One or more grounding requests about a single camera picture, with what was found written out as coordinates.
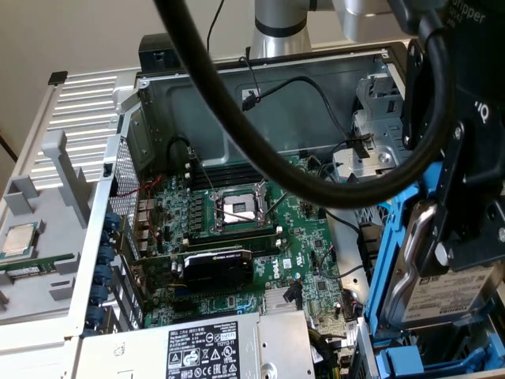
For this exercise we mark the metal locking lever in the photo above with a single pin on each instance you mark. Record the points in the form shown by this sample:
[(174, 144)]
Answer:
[(203, 173)]

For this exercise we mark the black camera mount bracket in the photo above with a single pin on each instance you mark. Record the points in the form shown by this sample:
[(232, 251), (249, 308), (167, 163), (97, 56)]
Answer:
[(414, 98)]

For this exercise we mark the small black table clip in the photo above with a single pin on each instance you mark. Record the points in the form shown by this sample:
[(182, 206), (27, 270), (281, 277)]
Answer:
[(58, 77)]

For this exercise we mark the black graphics card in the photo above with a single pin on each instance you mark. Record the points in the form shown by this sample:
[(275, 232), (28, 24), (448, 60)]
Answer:
[(217, 268)]

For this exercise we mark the silver CPU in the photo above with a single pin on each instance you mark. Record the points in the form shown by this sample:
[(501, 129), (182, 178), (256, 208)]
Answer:
[(19, 241)]

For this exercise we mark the silver finned heatsink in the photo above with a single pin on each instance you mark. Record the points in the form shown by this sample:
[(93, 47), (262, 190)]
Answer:
[(276, 301)]

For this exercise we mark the black box behind case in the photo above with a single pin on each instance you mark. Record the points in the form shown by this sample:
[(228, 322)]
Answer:
[(154, 59)]

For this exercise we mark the CPU socket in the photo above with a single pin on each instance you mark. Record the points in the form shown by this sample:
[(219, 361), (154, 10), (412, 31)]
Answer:
[(236, 207)]

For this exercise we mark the green motherboard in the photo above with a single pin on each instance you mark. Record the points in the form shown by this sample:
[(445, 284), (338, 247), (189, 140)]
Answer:
[(307, 229)]

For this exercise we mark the metal socket cover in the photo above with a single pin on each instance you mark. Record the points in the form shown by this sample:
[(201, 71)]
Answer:
[(263, 188)]

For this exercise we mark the open black PC case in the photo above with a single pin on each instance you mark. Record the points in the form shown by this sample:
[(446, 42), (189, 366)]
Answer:
[(189, 118)]

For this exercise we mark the blue expansion slot latch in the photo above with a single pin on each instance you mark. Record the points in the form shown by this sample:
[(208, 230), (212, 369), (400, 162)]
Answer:
[(102, 274), (105, 255), (96, 314), (99, 294), (113, 220), (109, 239)]

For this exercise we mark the hard disk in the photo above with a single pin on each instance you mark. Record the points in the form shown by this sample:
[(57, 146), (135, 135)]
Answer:
[(446, 292)]

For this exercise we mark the grey parts rack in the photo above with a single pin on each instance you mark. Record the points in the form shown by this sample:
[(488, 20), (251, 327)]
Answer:
[(59, 237)]

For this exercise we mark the blue plastic disk carrier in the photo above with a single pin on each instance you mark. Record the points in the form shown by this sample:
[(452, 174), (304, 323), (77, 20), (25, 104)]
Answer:
[(398, 361)]

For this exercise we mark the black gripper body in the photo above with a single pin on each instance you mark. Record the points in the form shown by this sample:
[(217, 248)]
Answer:
[(485, 59)]

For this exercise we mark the green RAM stick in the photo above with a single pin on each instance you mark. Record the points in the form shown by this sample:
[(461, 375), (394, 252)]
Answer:
[(27, 268)]

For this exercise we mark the grey power supply unit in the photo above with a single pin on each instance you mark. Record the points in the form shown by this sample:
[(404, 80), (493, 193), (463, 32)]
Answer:
[(158, 351)]

